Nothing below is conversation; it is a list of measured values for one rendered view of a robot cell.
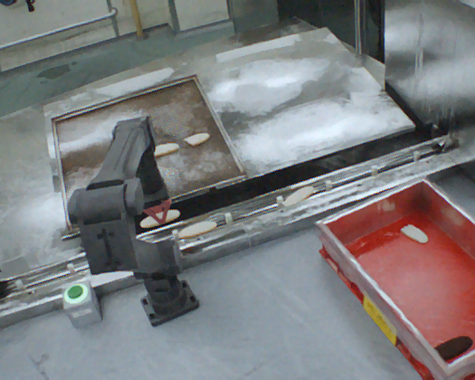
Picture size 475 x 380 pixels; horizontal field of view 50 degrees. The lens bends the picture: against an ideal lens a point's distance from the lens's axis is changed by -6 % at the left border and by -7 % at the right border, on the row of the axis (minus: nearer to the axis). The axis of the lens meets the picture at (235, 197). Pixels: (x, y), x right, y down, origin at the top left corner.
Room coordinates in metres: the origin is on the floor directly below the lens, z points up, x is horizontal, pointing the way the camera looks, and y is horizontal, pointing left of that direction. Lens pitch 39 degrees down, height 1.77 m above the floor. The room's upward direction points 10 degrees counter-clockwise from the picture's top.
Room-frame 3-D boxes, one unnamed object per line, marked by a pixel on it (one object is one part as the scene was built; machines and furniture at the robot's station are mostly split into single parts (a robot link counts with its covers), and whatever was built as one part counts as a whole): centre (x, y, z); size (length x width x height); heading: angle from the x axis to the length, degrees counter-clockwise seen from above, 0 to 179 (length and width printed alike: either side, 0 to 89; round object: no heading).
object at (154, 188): (1.00, 0.19, 1.04); 0.10 x 0.07 x 0.07; 12
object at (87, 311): (0.83, 0.40, 0.84); 0.08 x 0.08 x 0.11; 12
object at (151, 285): (0.84, 0.20, 0.94); 0.09 x 0.05 x 0.10; 178
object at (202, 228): (1.02, 0.11, 0.86); 0.10 x 0.04 x 0.01; 102
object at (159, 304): (0.82, 0.19, 0.86); 0.12 x 0.09 x 0.08; 109
